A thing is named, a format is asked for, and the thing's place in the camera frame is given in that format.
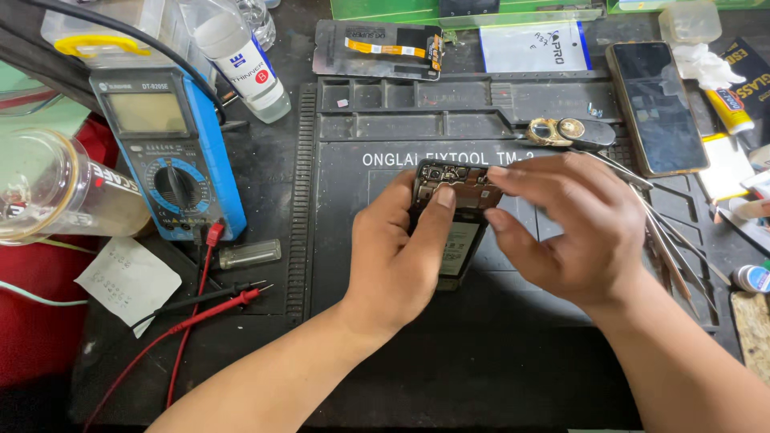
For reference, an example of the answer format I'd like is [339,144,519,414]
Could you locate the red cloth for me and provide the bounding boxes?
[0,116,124,388]

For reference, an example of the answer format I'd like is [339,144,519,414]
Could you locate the small round white jar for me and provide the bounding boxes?
[732,263,770,295]

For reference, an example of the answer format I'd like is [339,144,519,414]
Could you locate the clear glass jar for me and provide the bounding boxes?
[0,128,152,246]

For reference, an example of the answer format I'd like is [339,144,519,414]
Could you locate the black repair work mat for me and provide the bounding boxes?
[285,72,723,330]

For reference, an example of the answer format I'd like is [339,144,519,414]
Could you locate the blue digital multimeter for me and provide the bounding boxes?
[89,68,248,243]

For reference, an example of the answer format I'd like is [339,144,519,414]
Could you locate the replacement screen with flex cable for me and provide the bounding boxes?
[312,19,446,82]

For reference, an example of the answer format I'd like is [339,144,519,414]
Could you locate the thick black cable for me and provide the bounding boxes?
[21,0,228,126]

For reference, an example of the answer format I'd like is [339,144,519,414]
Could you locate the crumpled white tissue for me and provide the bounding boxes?
[672,42,747,91]

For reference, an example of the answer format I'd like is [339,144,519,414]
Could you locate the wooden board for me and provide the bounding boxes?
[729,291,770,387]

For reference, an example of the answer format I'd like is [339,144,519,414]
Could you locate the black and gold folding loupe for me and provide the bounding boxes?
[525,117,618,152]

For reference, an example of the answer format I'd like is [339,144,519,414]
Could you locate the black smartphone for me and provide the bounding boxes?
[409,159,506,293]

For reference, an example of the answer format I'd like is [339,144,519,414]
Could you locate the gold-edged smartphone with dark screen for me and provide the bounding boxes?
[605,40,711,179]

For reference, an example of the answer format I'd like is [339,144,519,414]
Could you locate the clear box with yellow handle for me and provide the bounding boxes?
[40,0,202,69]

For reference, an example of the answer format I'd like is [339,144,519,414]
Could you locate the clear plastic bottle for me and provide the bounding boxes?
[236,0,278,52]

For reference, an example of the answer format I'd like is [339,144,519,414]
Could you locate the person's right hand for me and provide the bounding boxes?
[484,153,648,315]

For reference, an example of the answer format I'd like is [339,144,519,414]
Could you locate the white plastic packet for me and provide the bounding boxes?
[479,21,594,75]

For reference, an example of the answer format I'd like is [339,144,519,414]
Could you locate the black printed package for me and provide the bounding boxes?
[717,37,770,145]

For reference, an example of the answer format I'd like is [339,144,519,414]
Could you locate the white paper note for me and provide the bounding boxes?
[75,237,183,339]

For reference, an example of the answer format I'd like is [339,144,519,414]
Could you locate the small clear plastic container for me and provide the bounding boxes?
[657,0,723,47]

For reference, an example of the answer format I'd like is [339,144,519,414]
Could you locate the yellow glue tube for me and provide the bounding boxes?
[704,87,756,137]

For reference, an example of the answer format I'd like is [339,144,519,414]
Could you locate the black multimeter probe lead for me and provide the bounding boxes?
[129,224,268,332]

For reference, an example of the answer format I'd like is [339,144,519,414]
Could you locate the steel tweezers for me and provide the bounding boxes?
[628,182,733,287]
[642,207,718,320]
[568,147,655,192]

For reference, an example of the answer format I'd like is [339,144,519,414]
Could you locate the person's left hand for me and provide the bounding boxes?
[342,171,457,336]

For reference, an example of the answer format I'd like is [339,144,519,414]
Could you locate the white pad with yellow edge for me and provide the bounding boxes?
[697,133,757,203]

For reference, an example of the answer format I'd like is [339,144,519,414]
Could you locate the thin pale green wire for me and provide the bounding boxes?
[0,279,90,308]

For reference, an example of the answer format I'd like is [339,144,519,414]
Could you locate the red multimeter probe lead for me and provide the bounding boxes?
[83,221,275,433]

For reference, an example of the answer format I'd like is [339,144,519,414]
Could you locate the clear thinner bottle white label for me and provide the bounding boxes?
[192,0,292,125]

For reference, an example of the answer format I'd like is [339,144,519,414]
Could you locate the green tray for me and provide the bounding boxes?
[329,0,608,31]

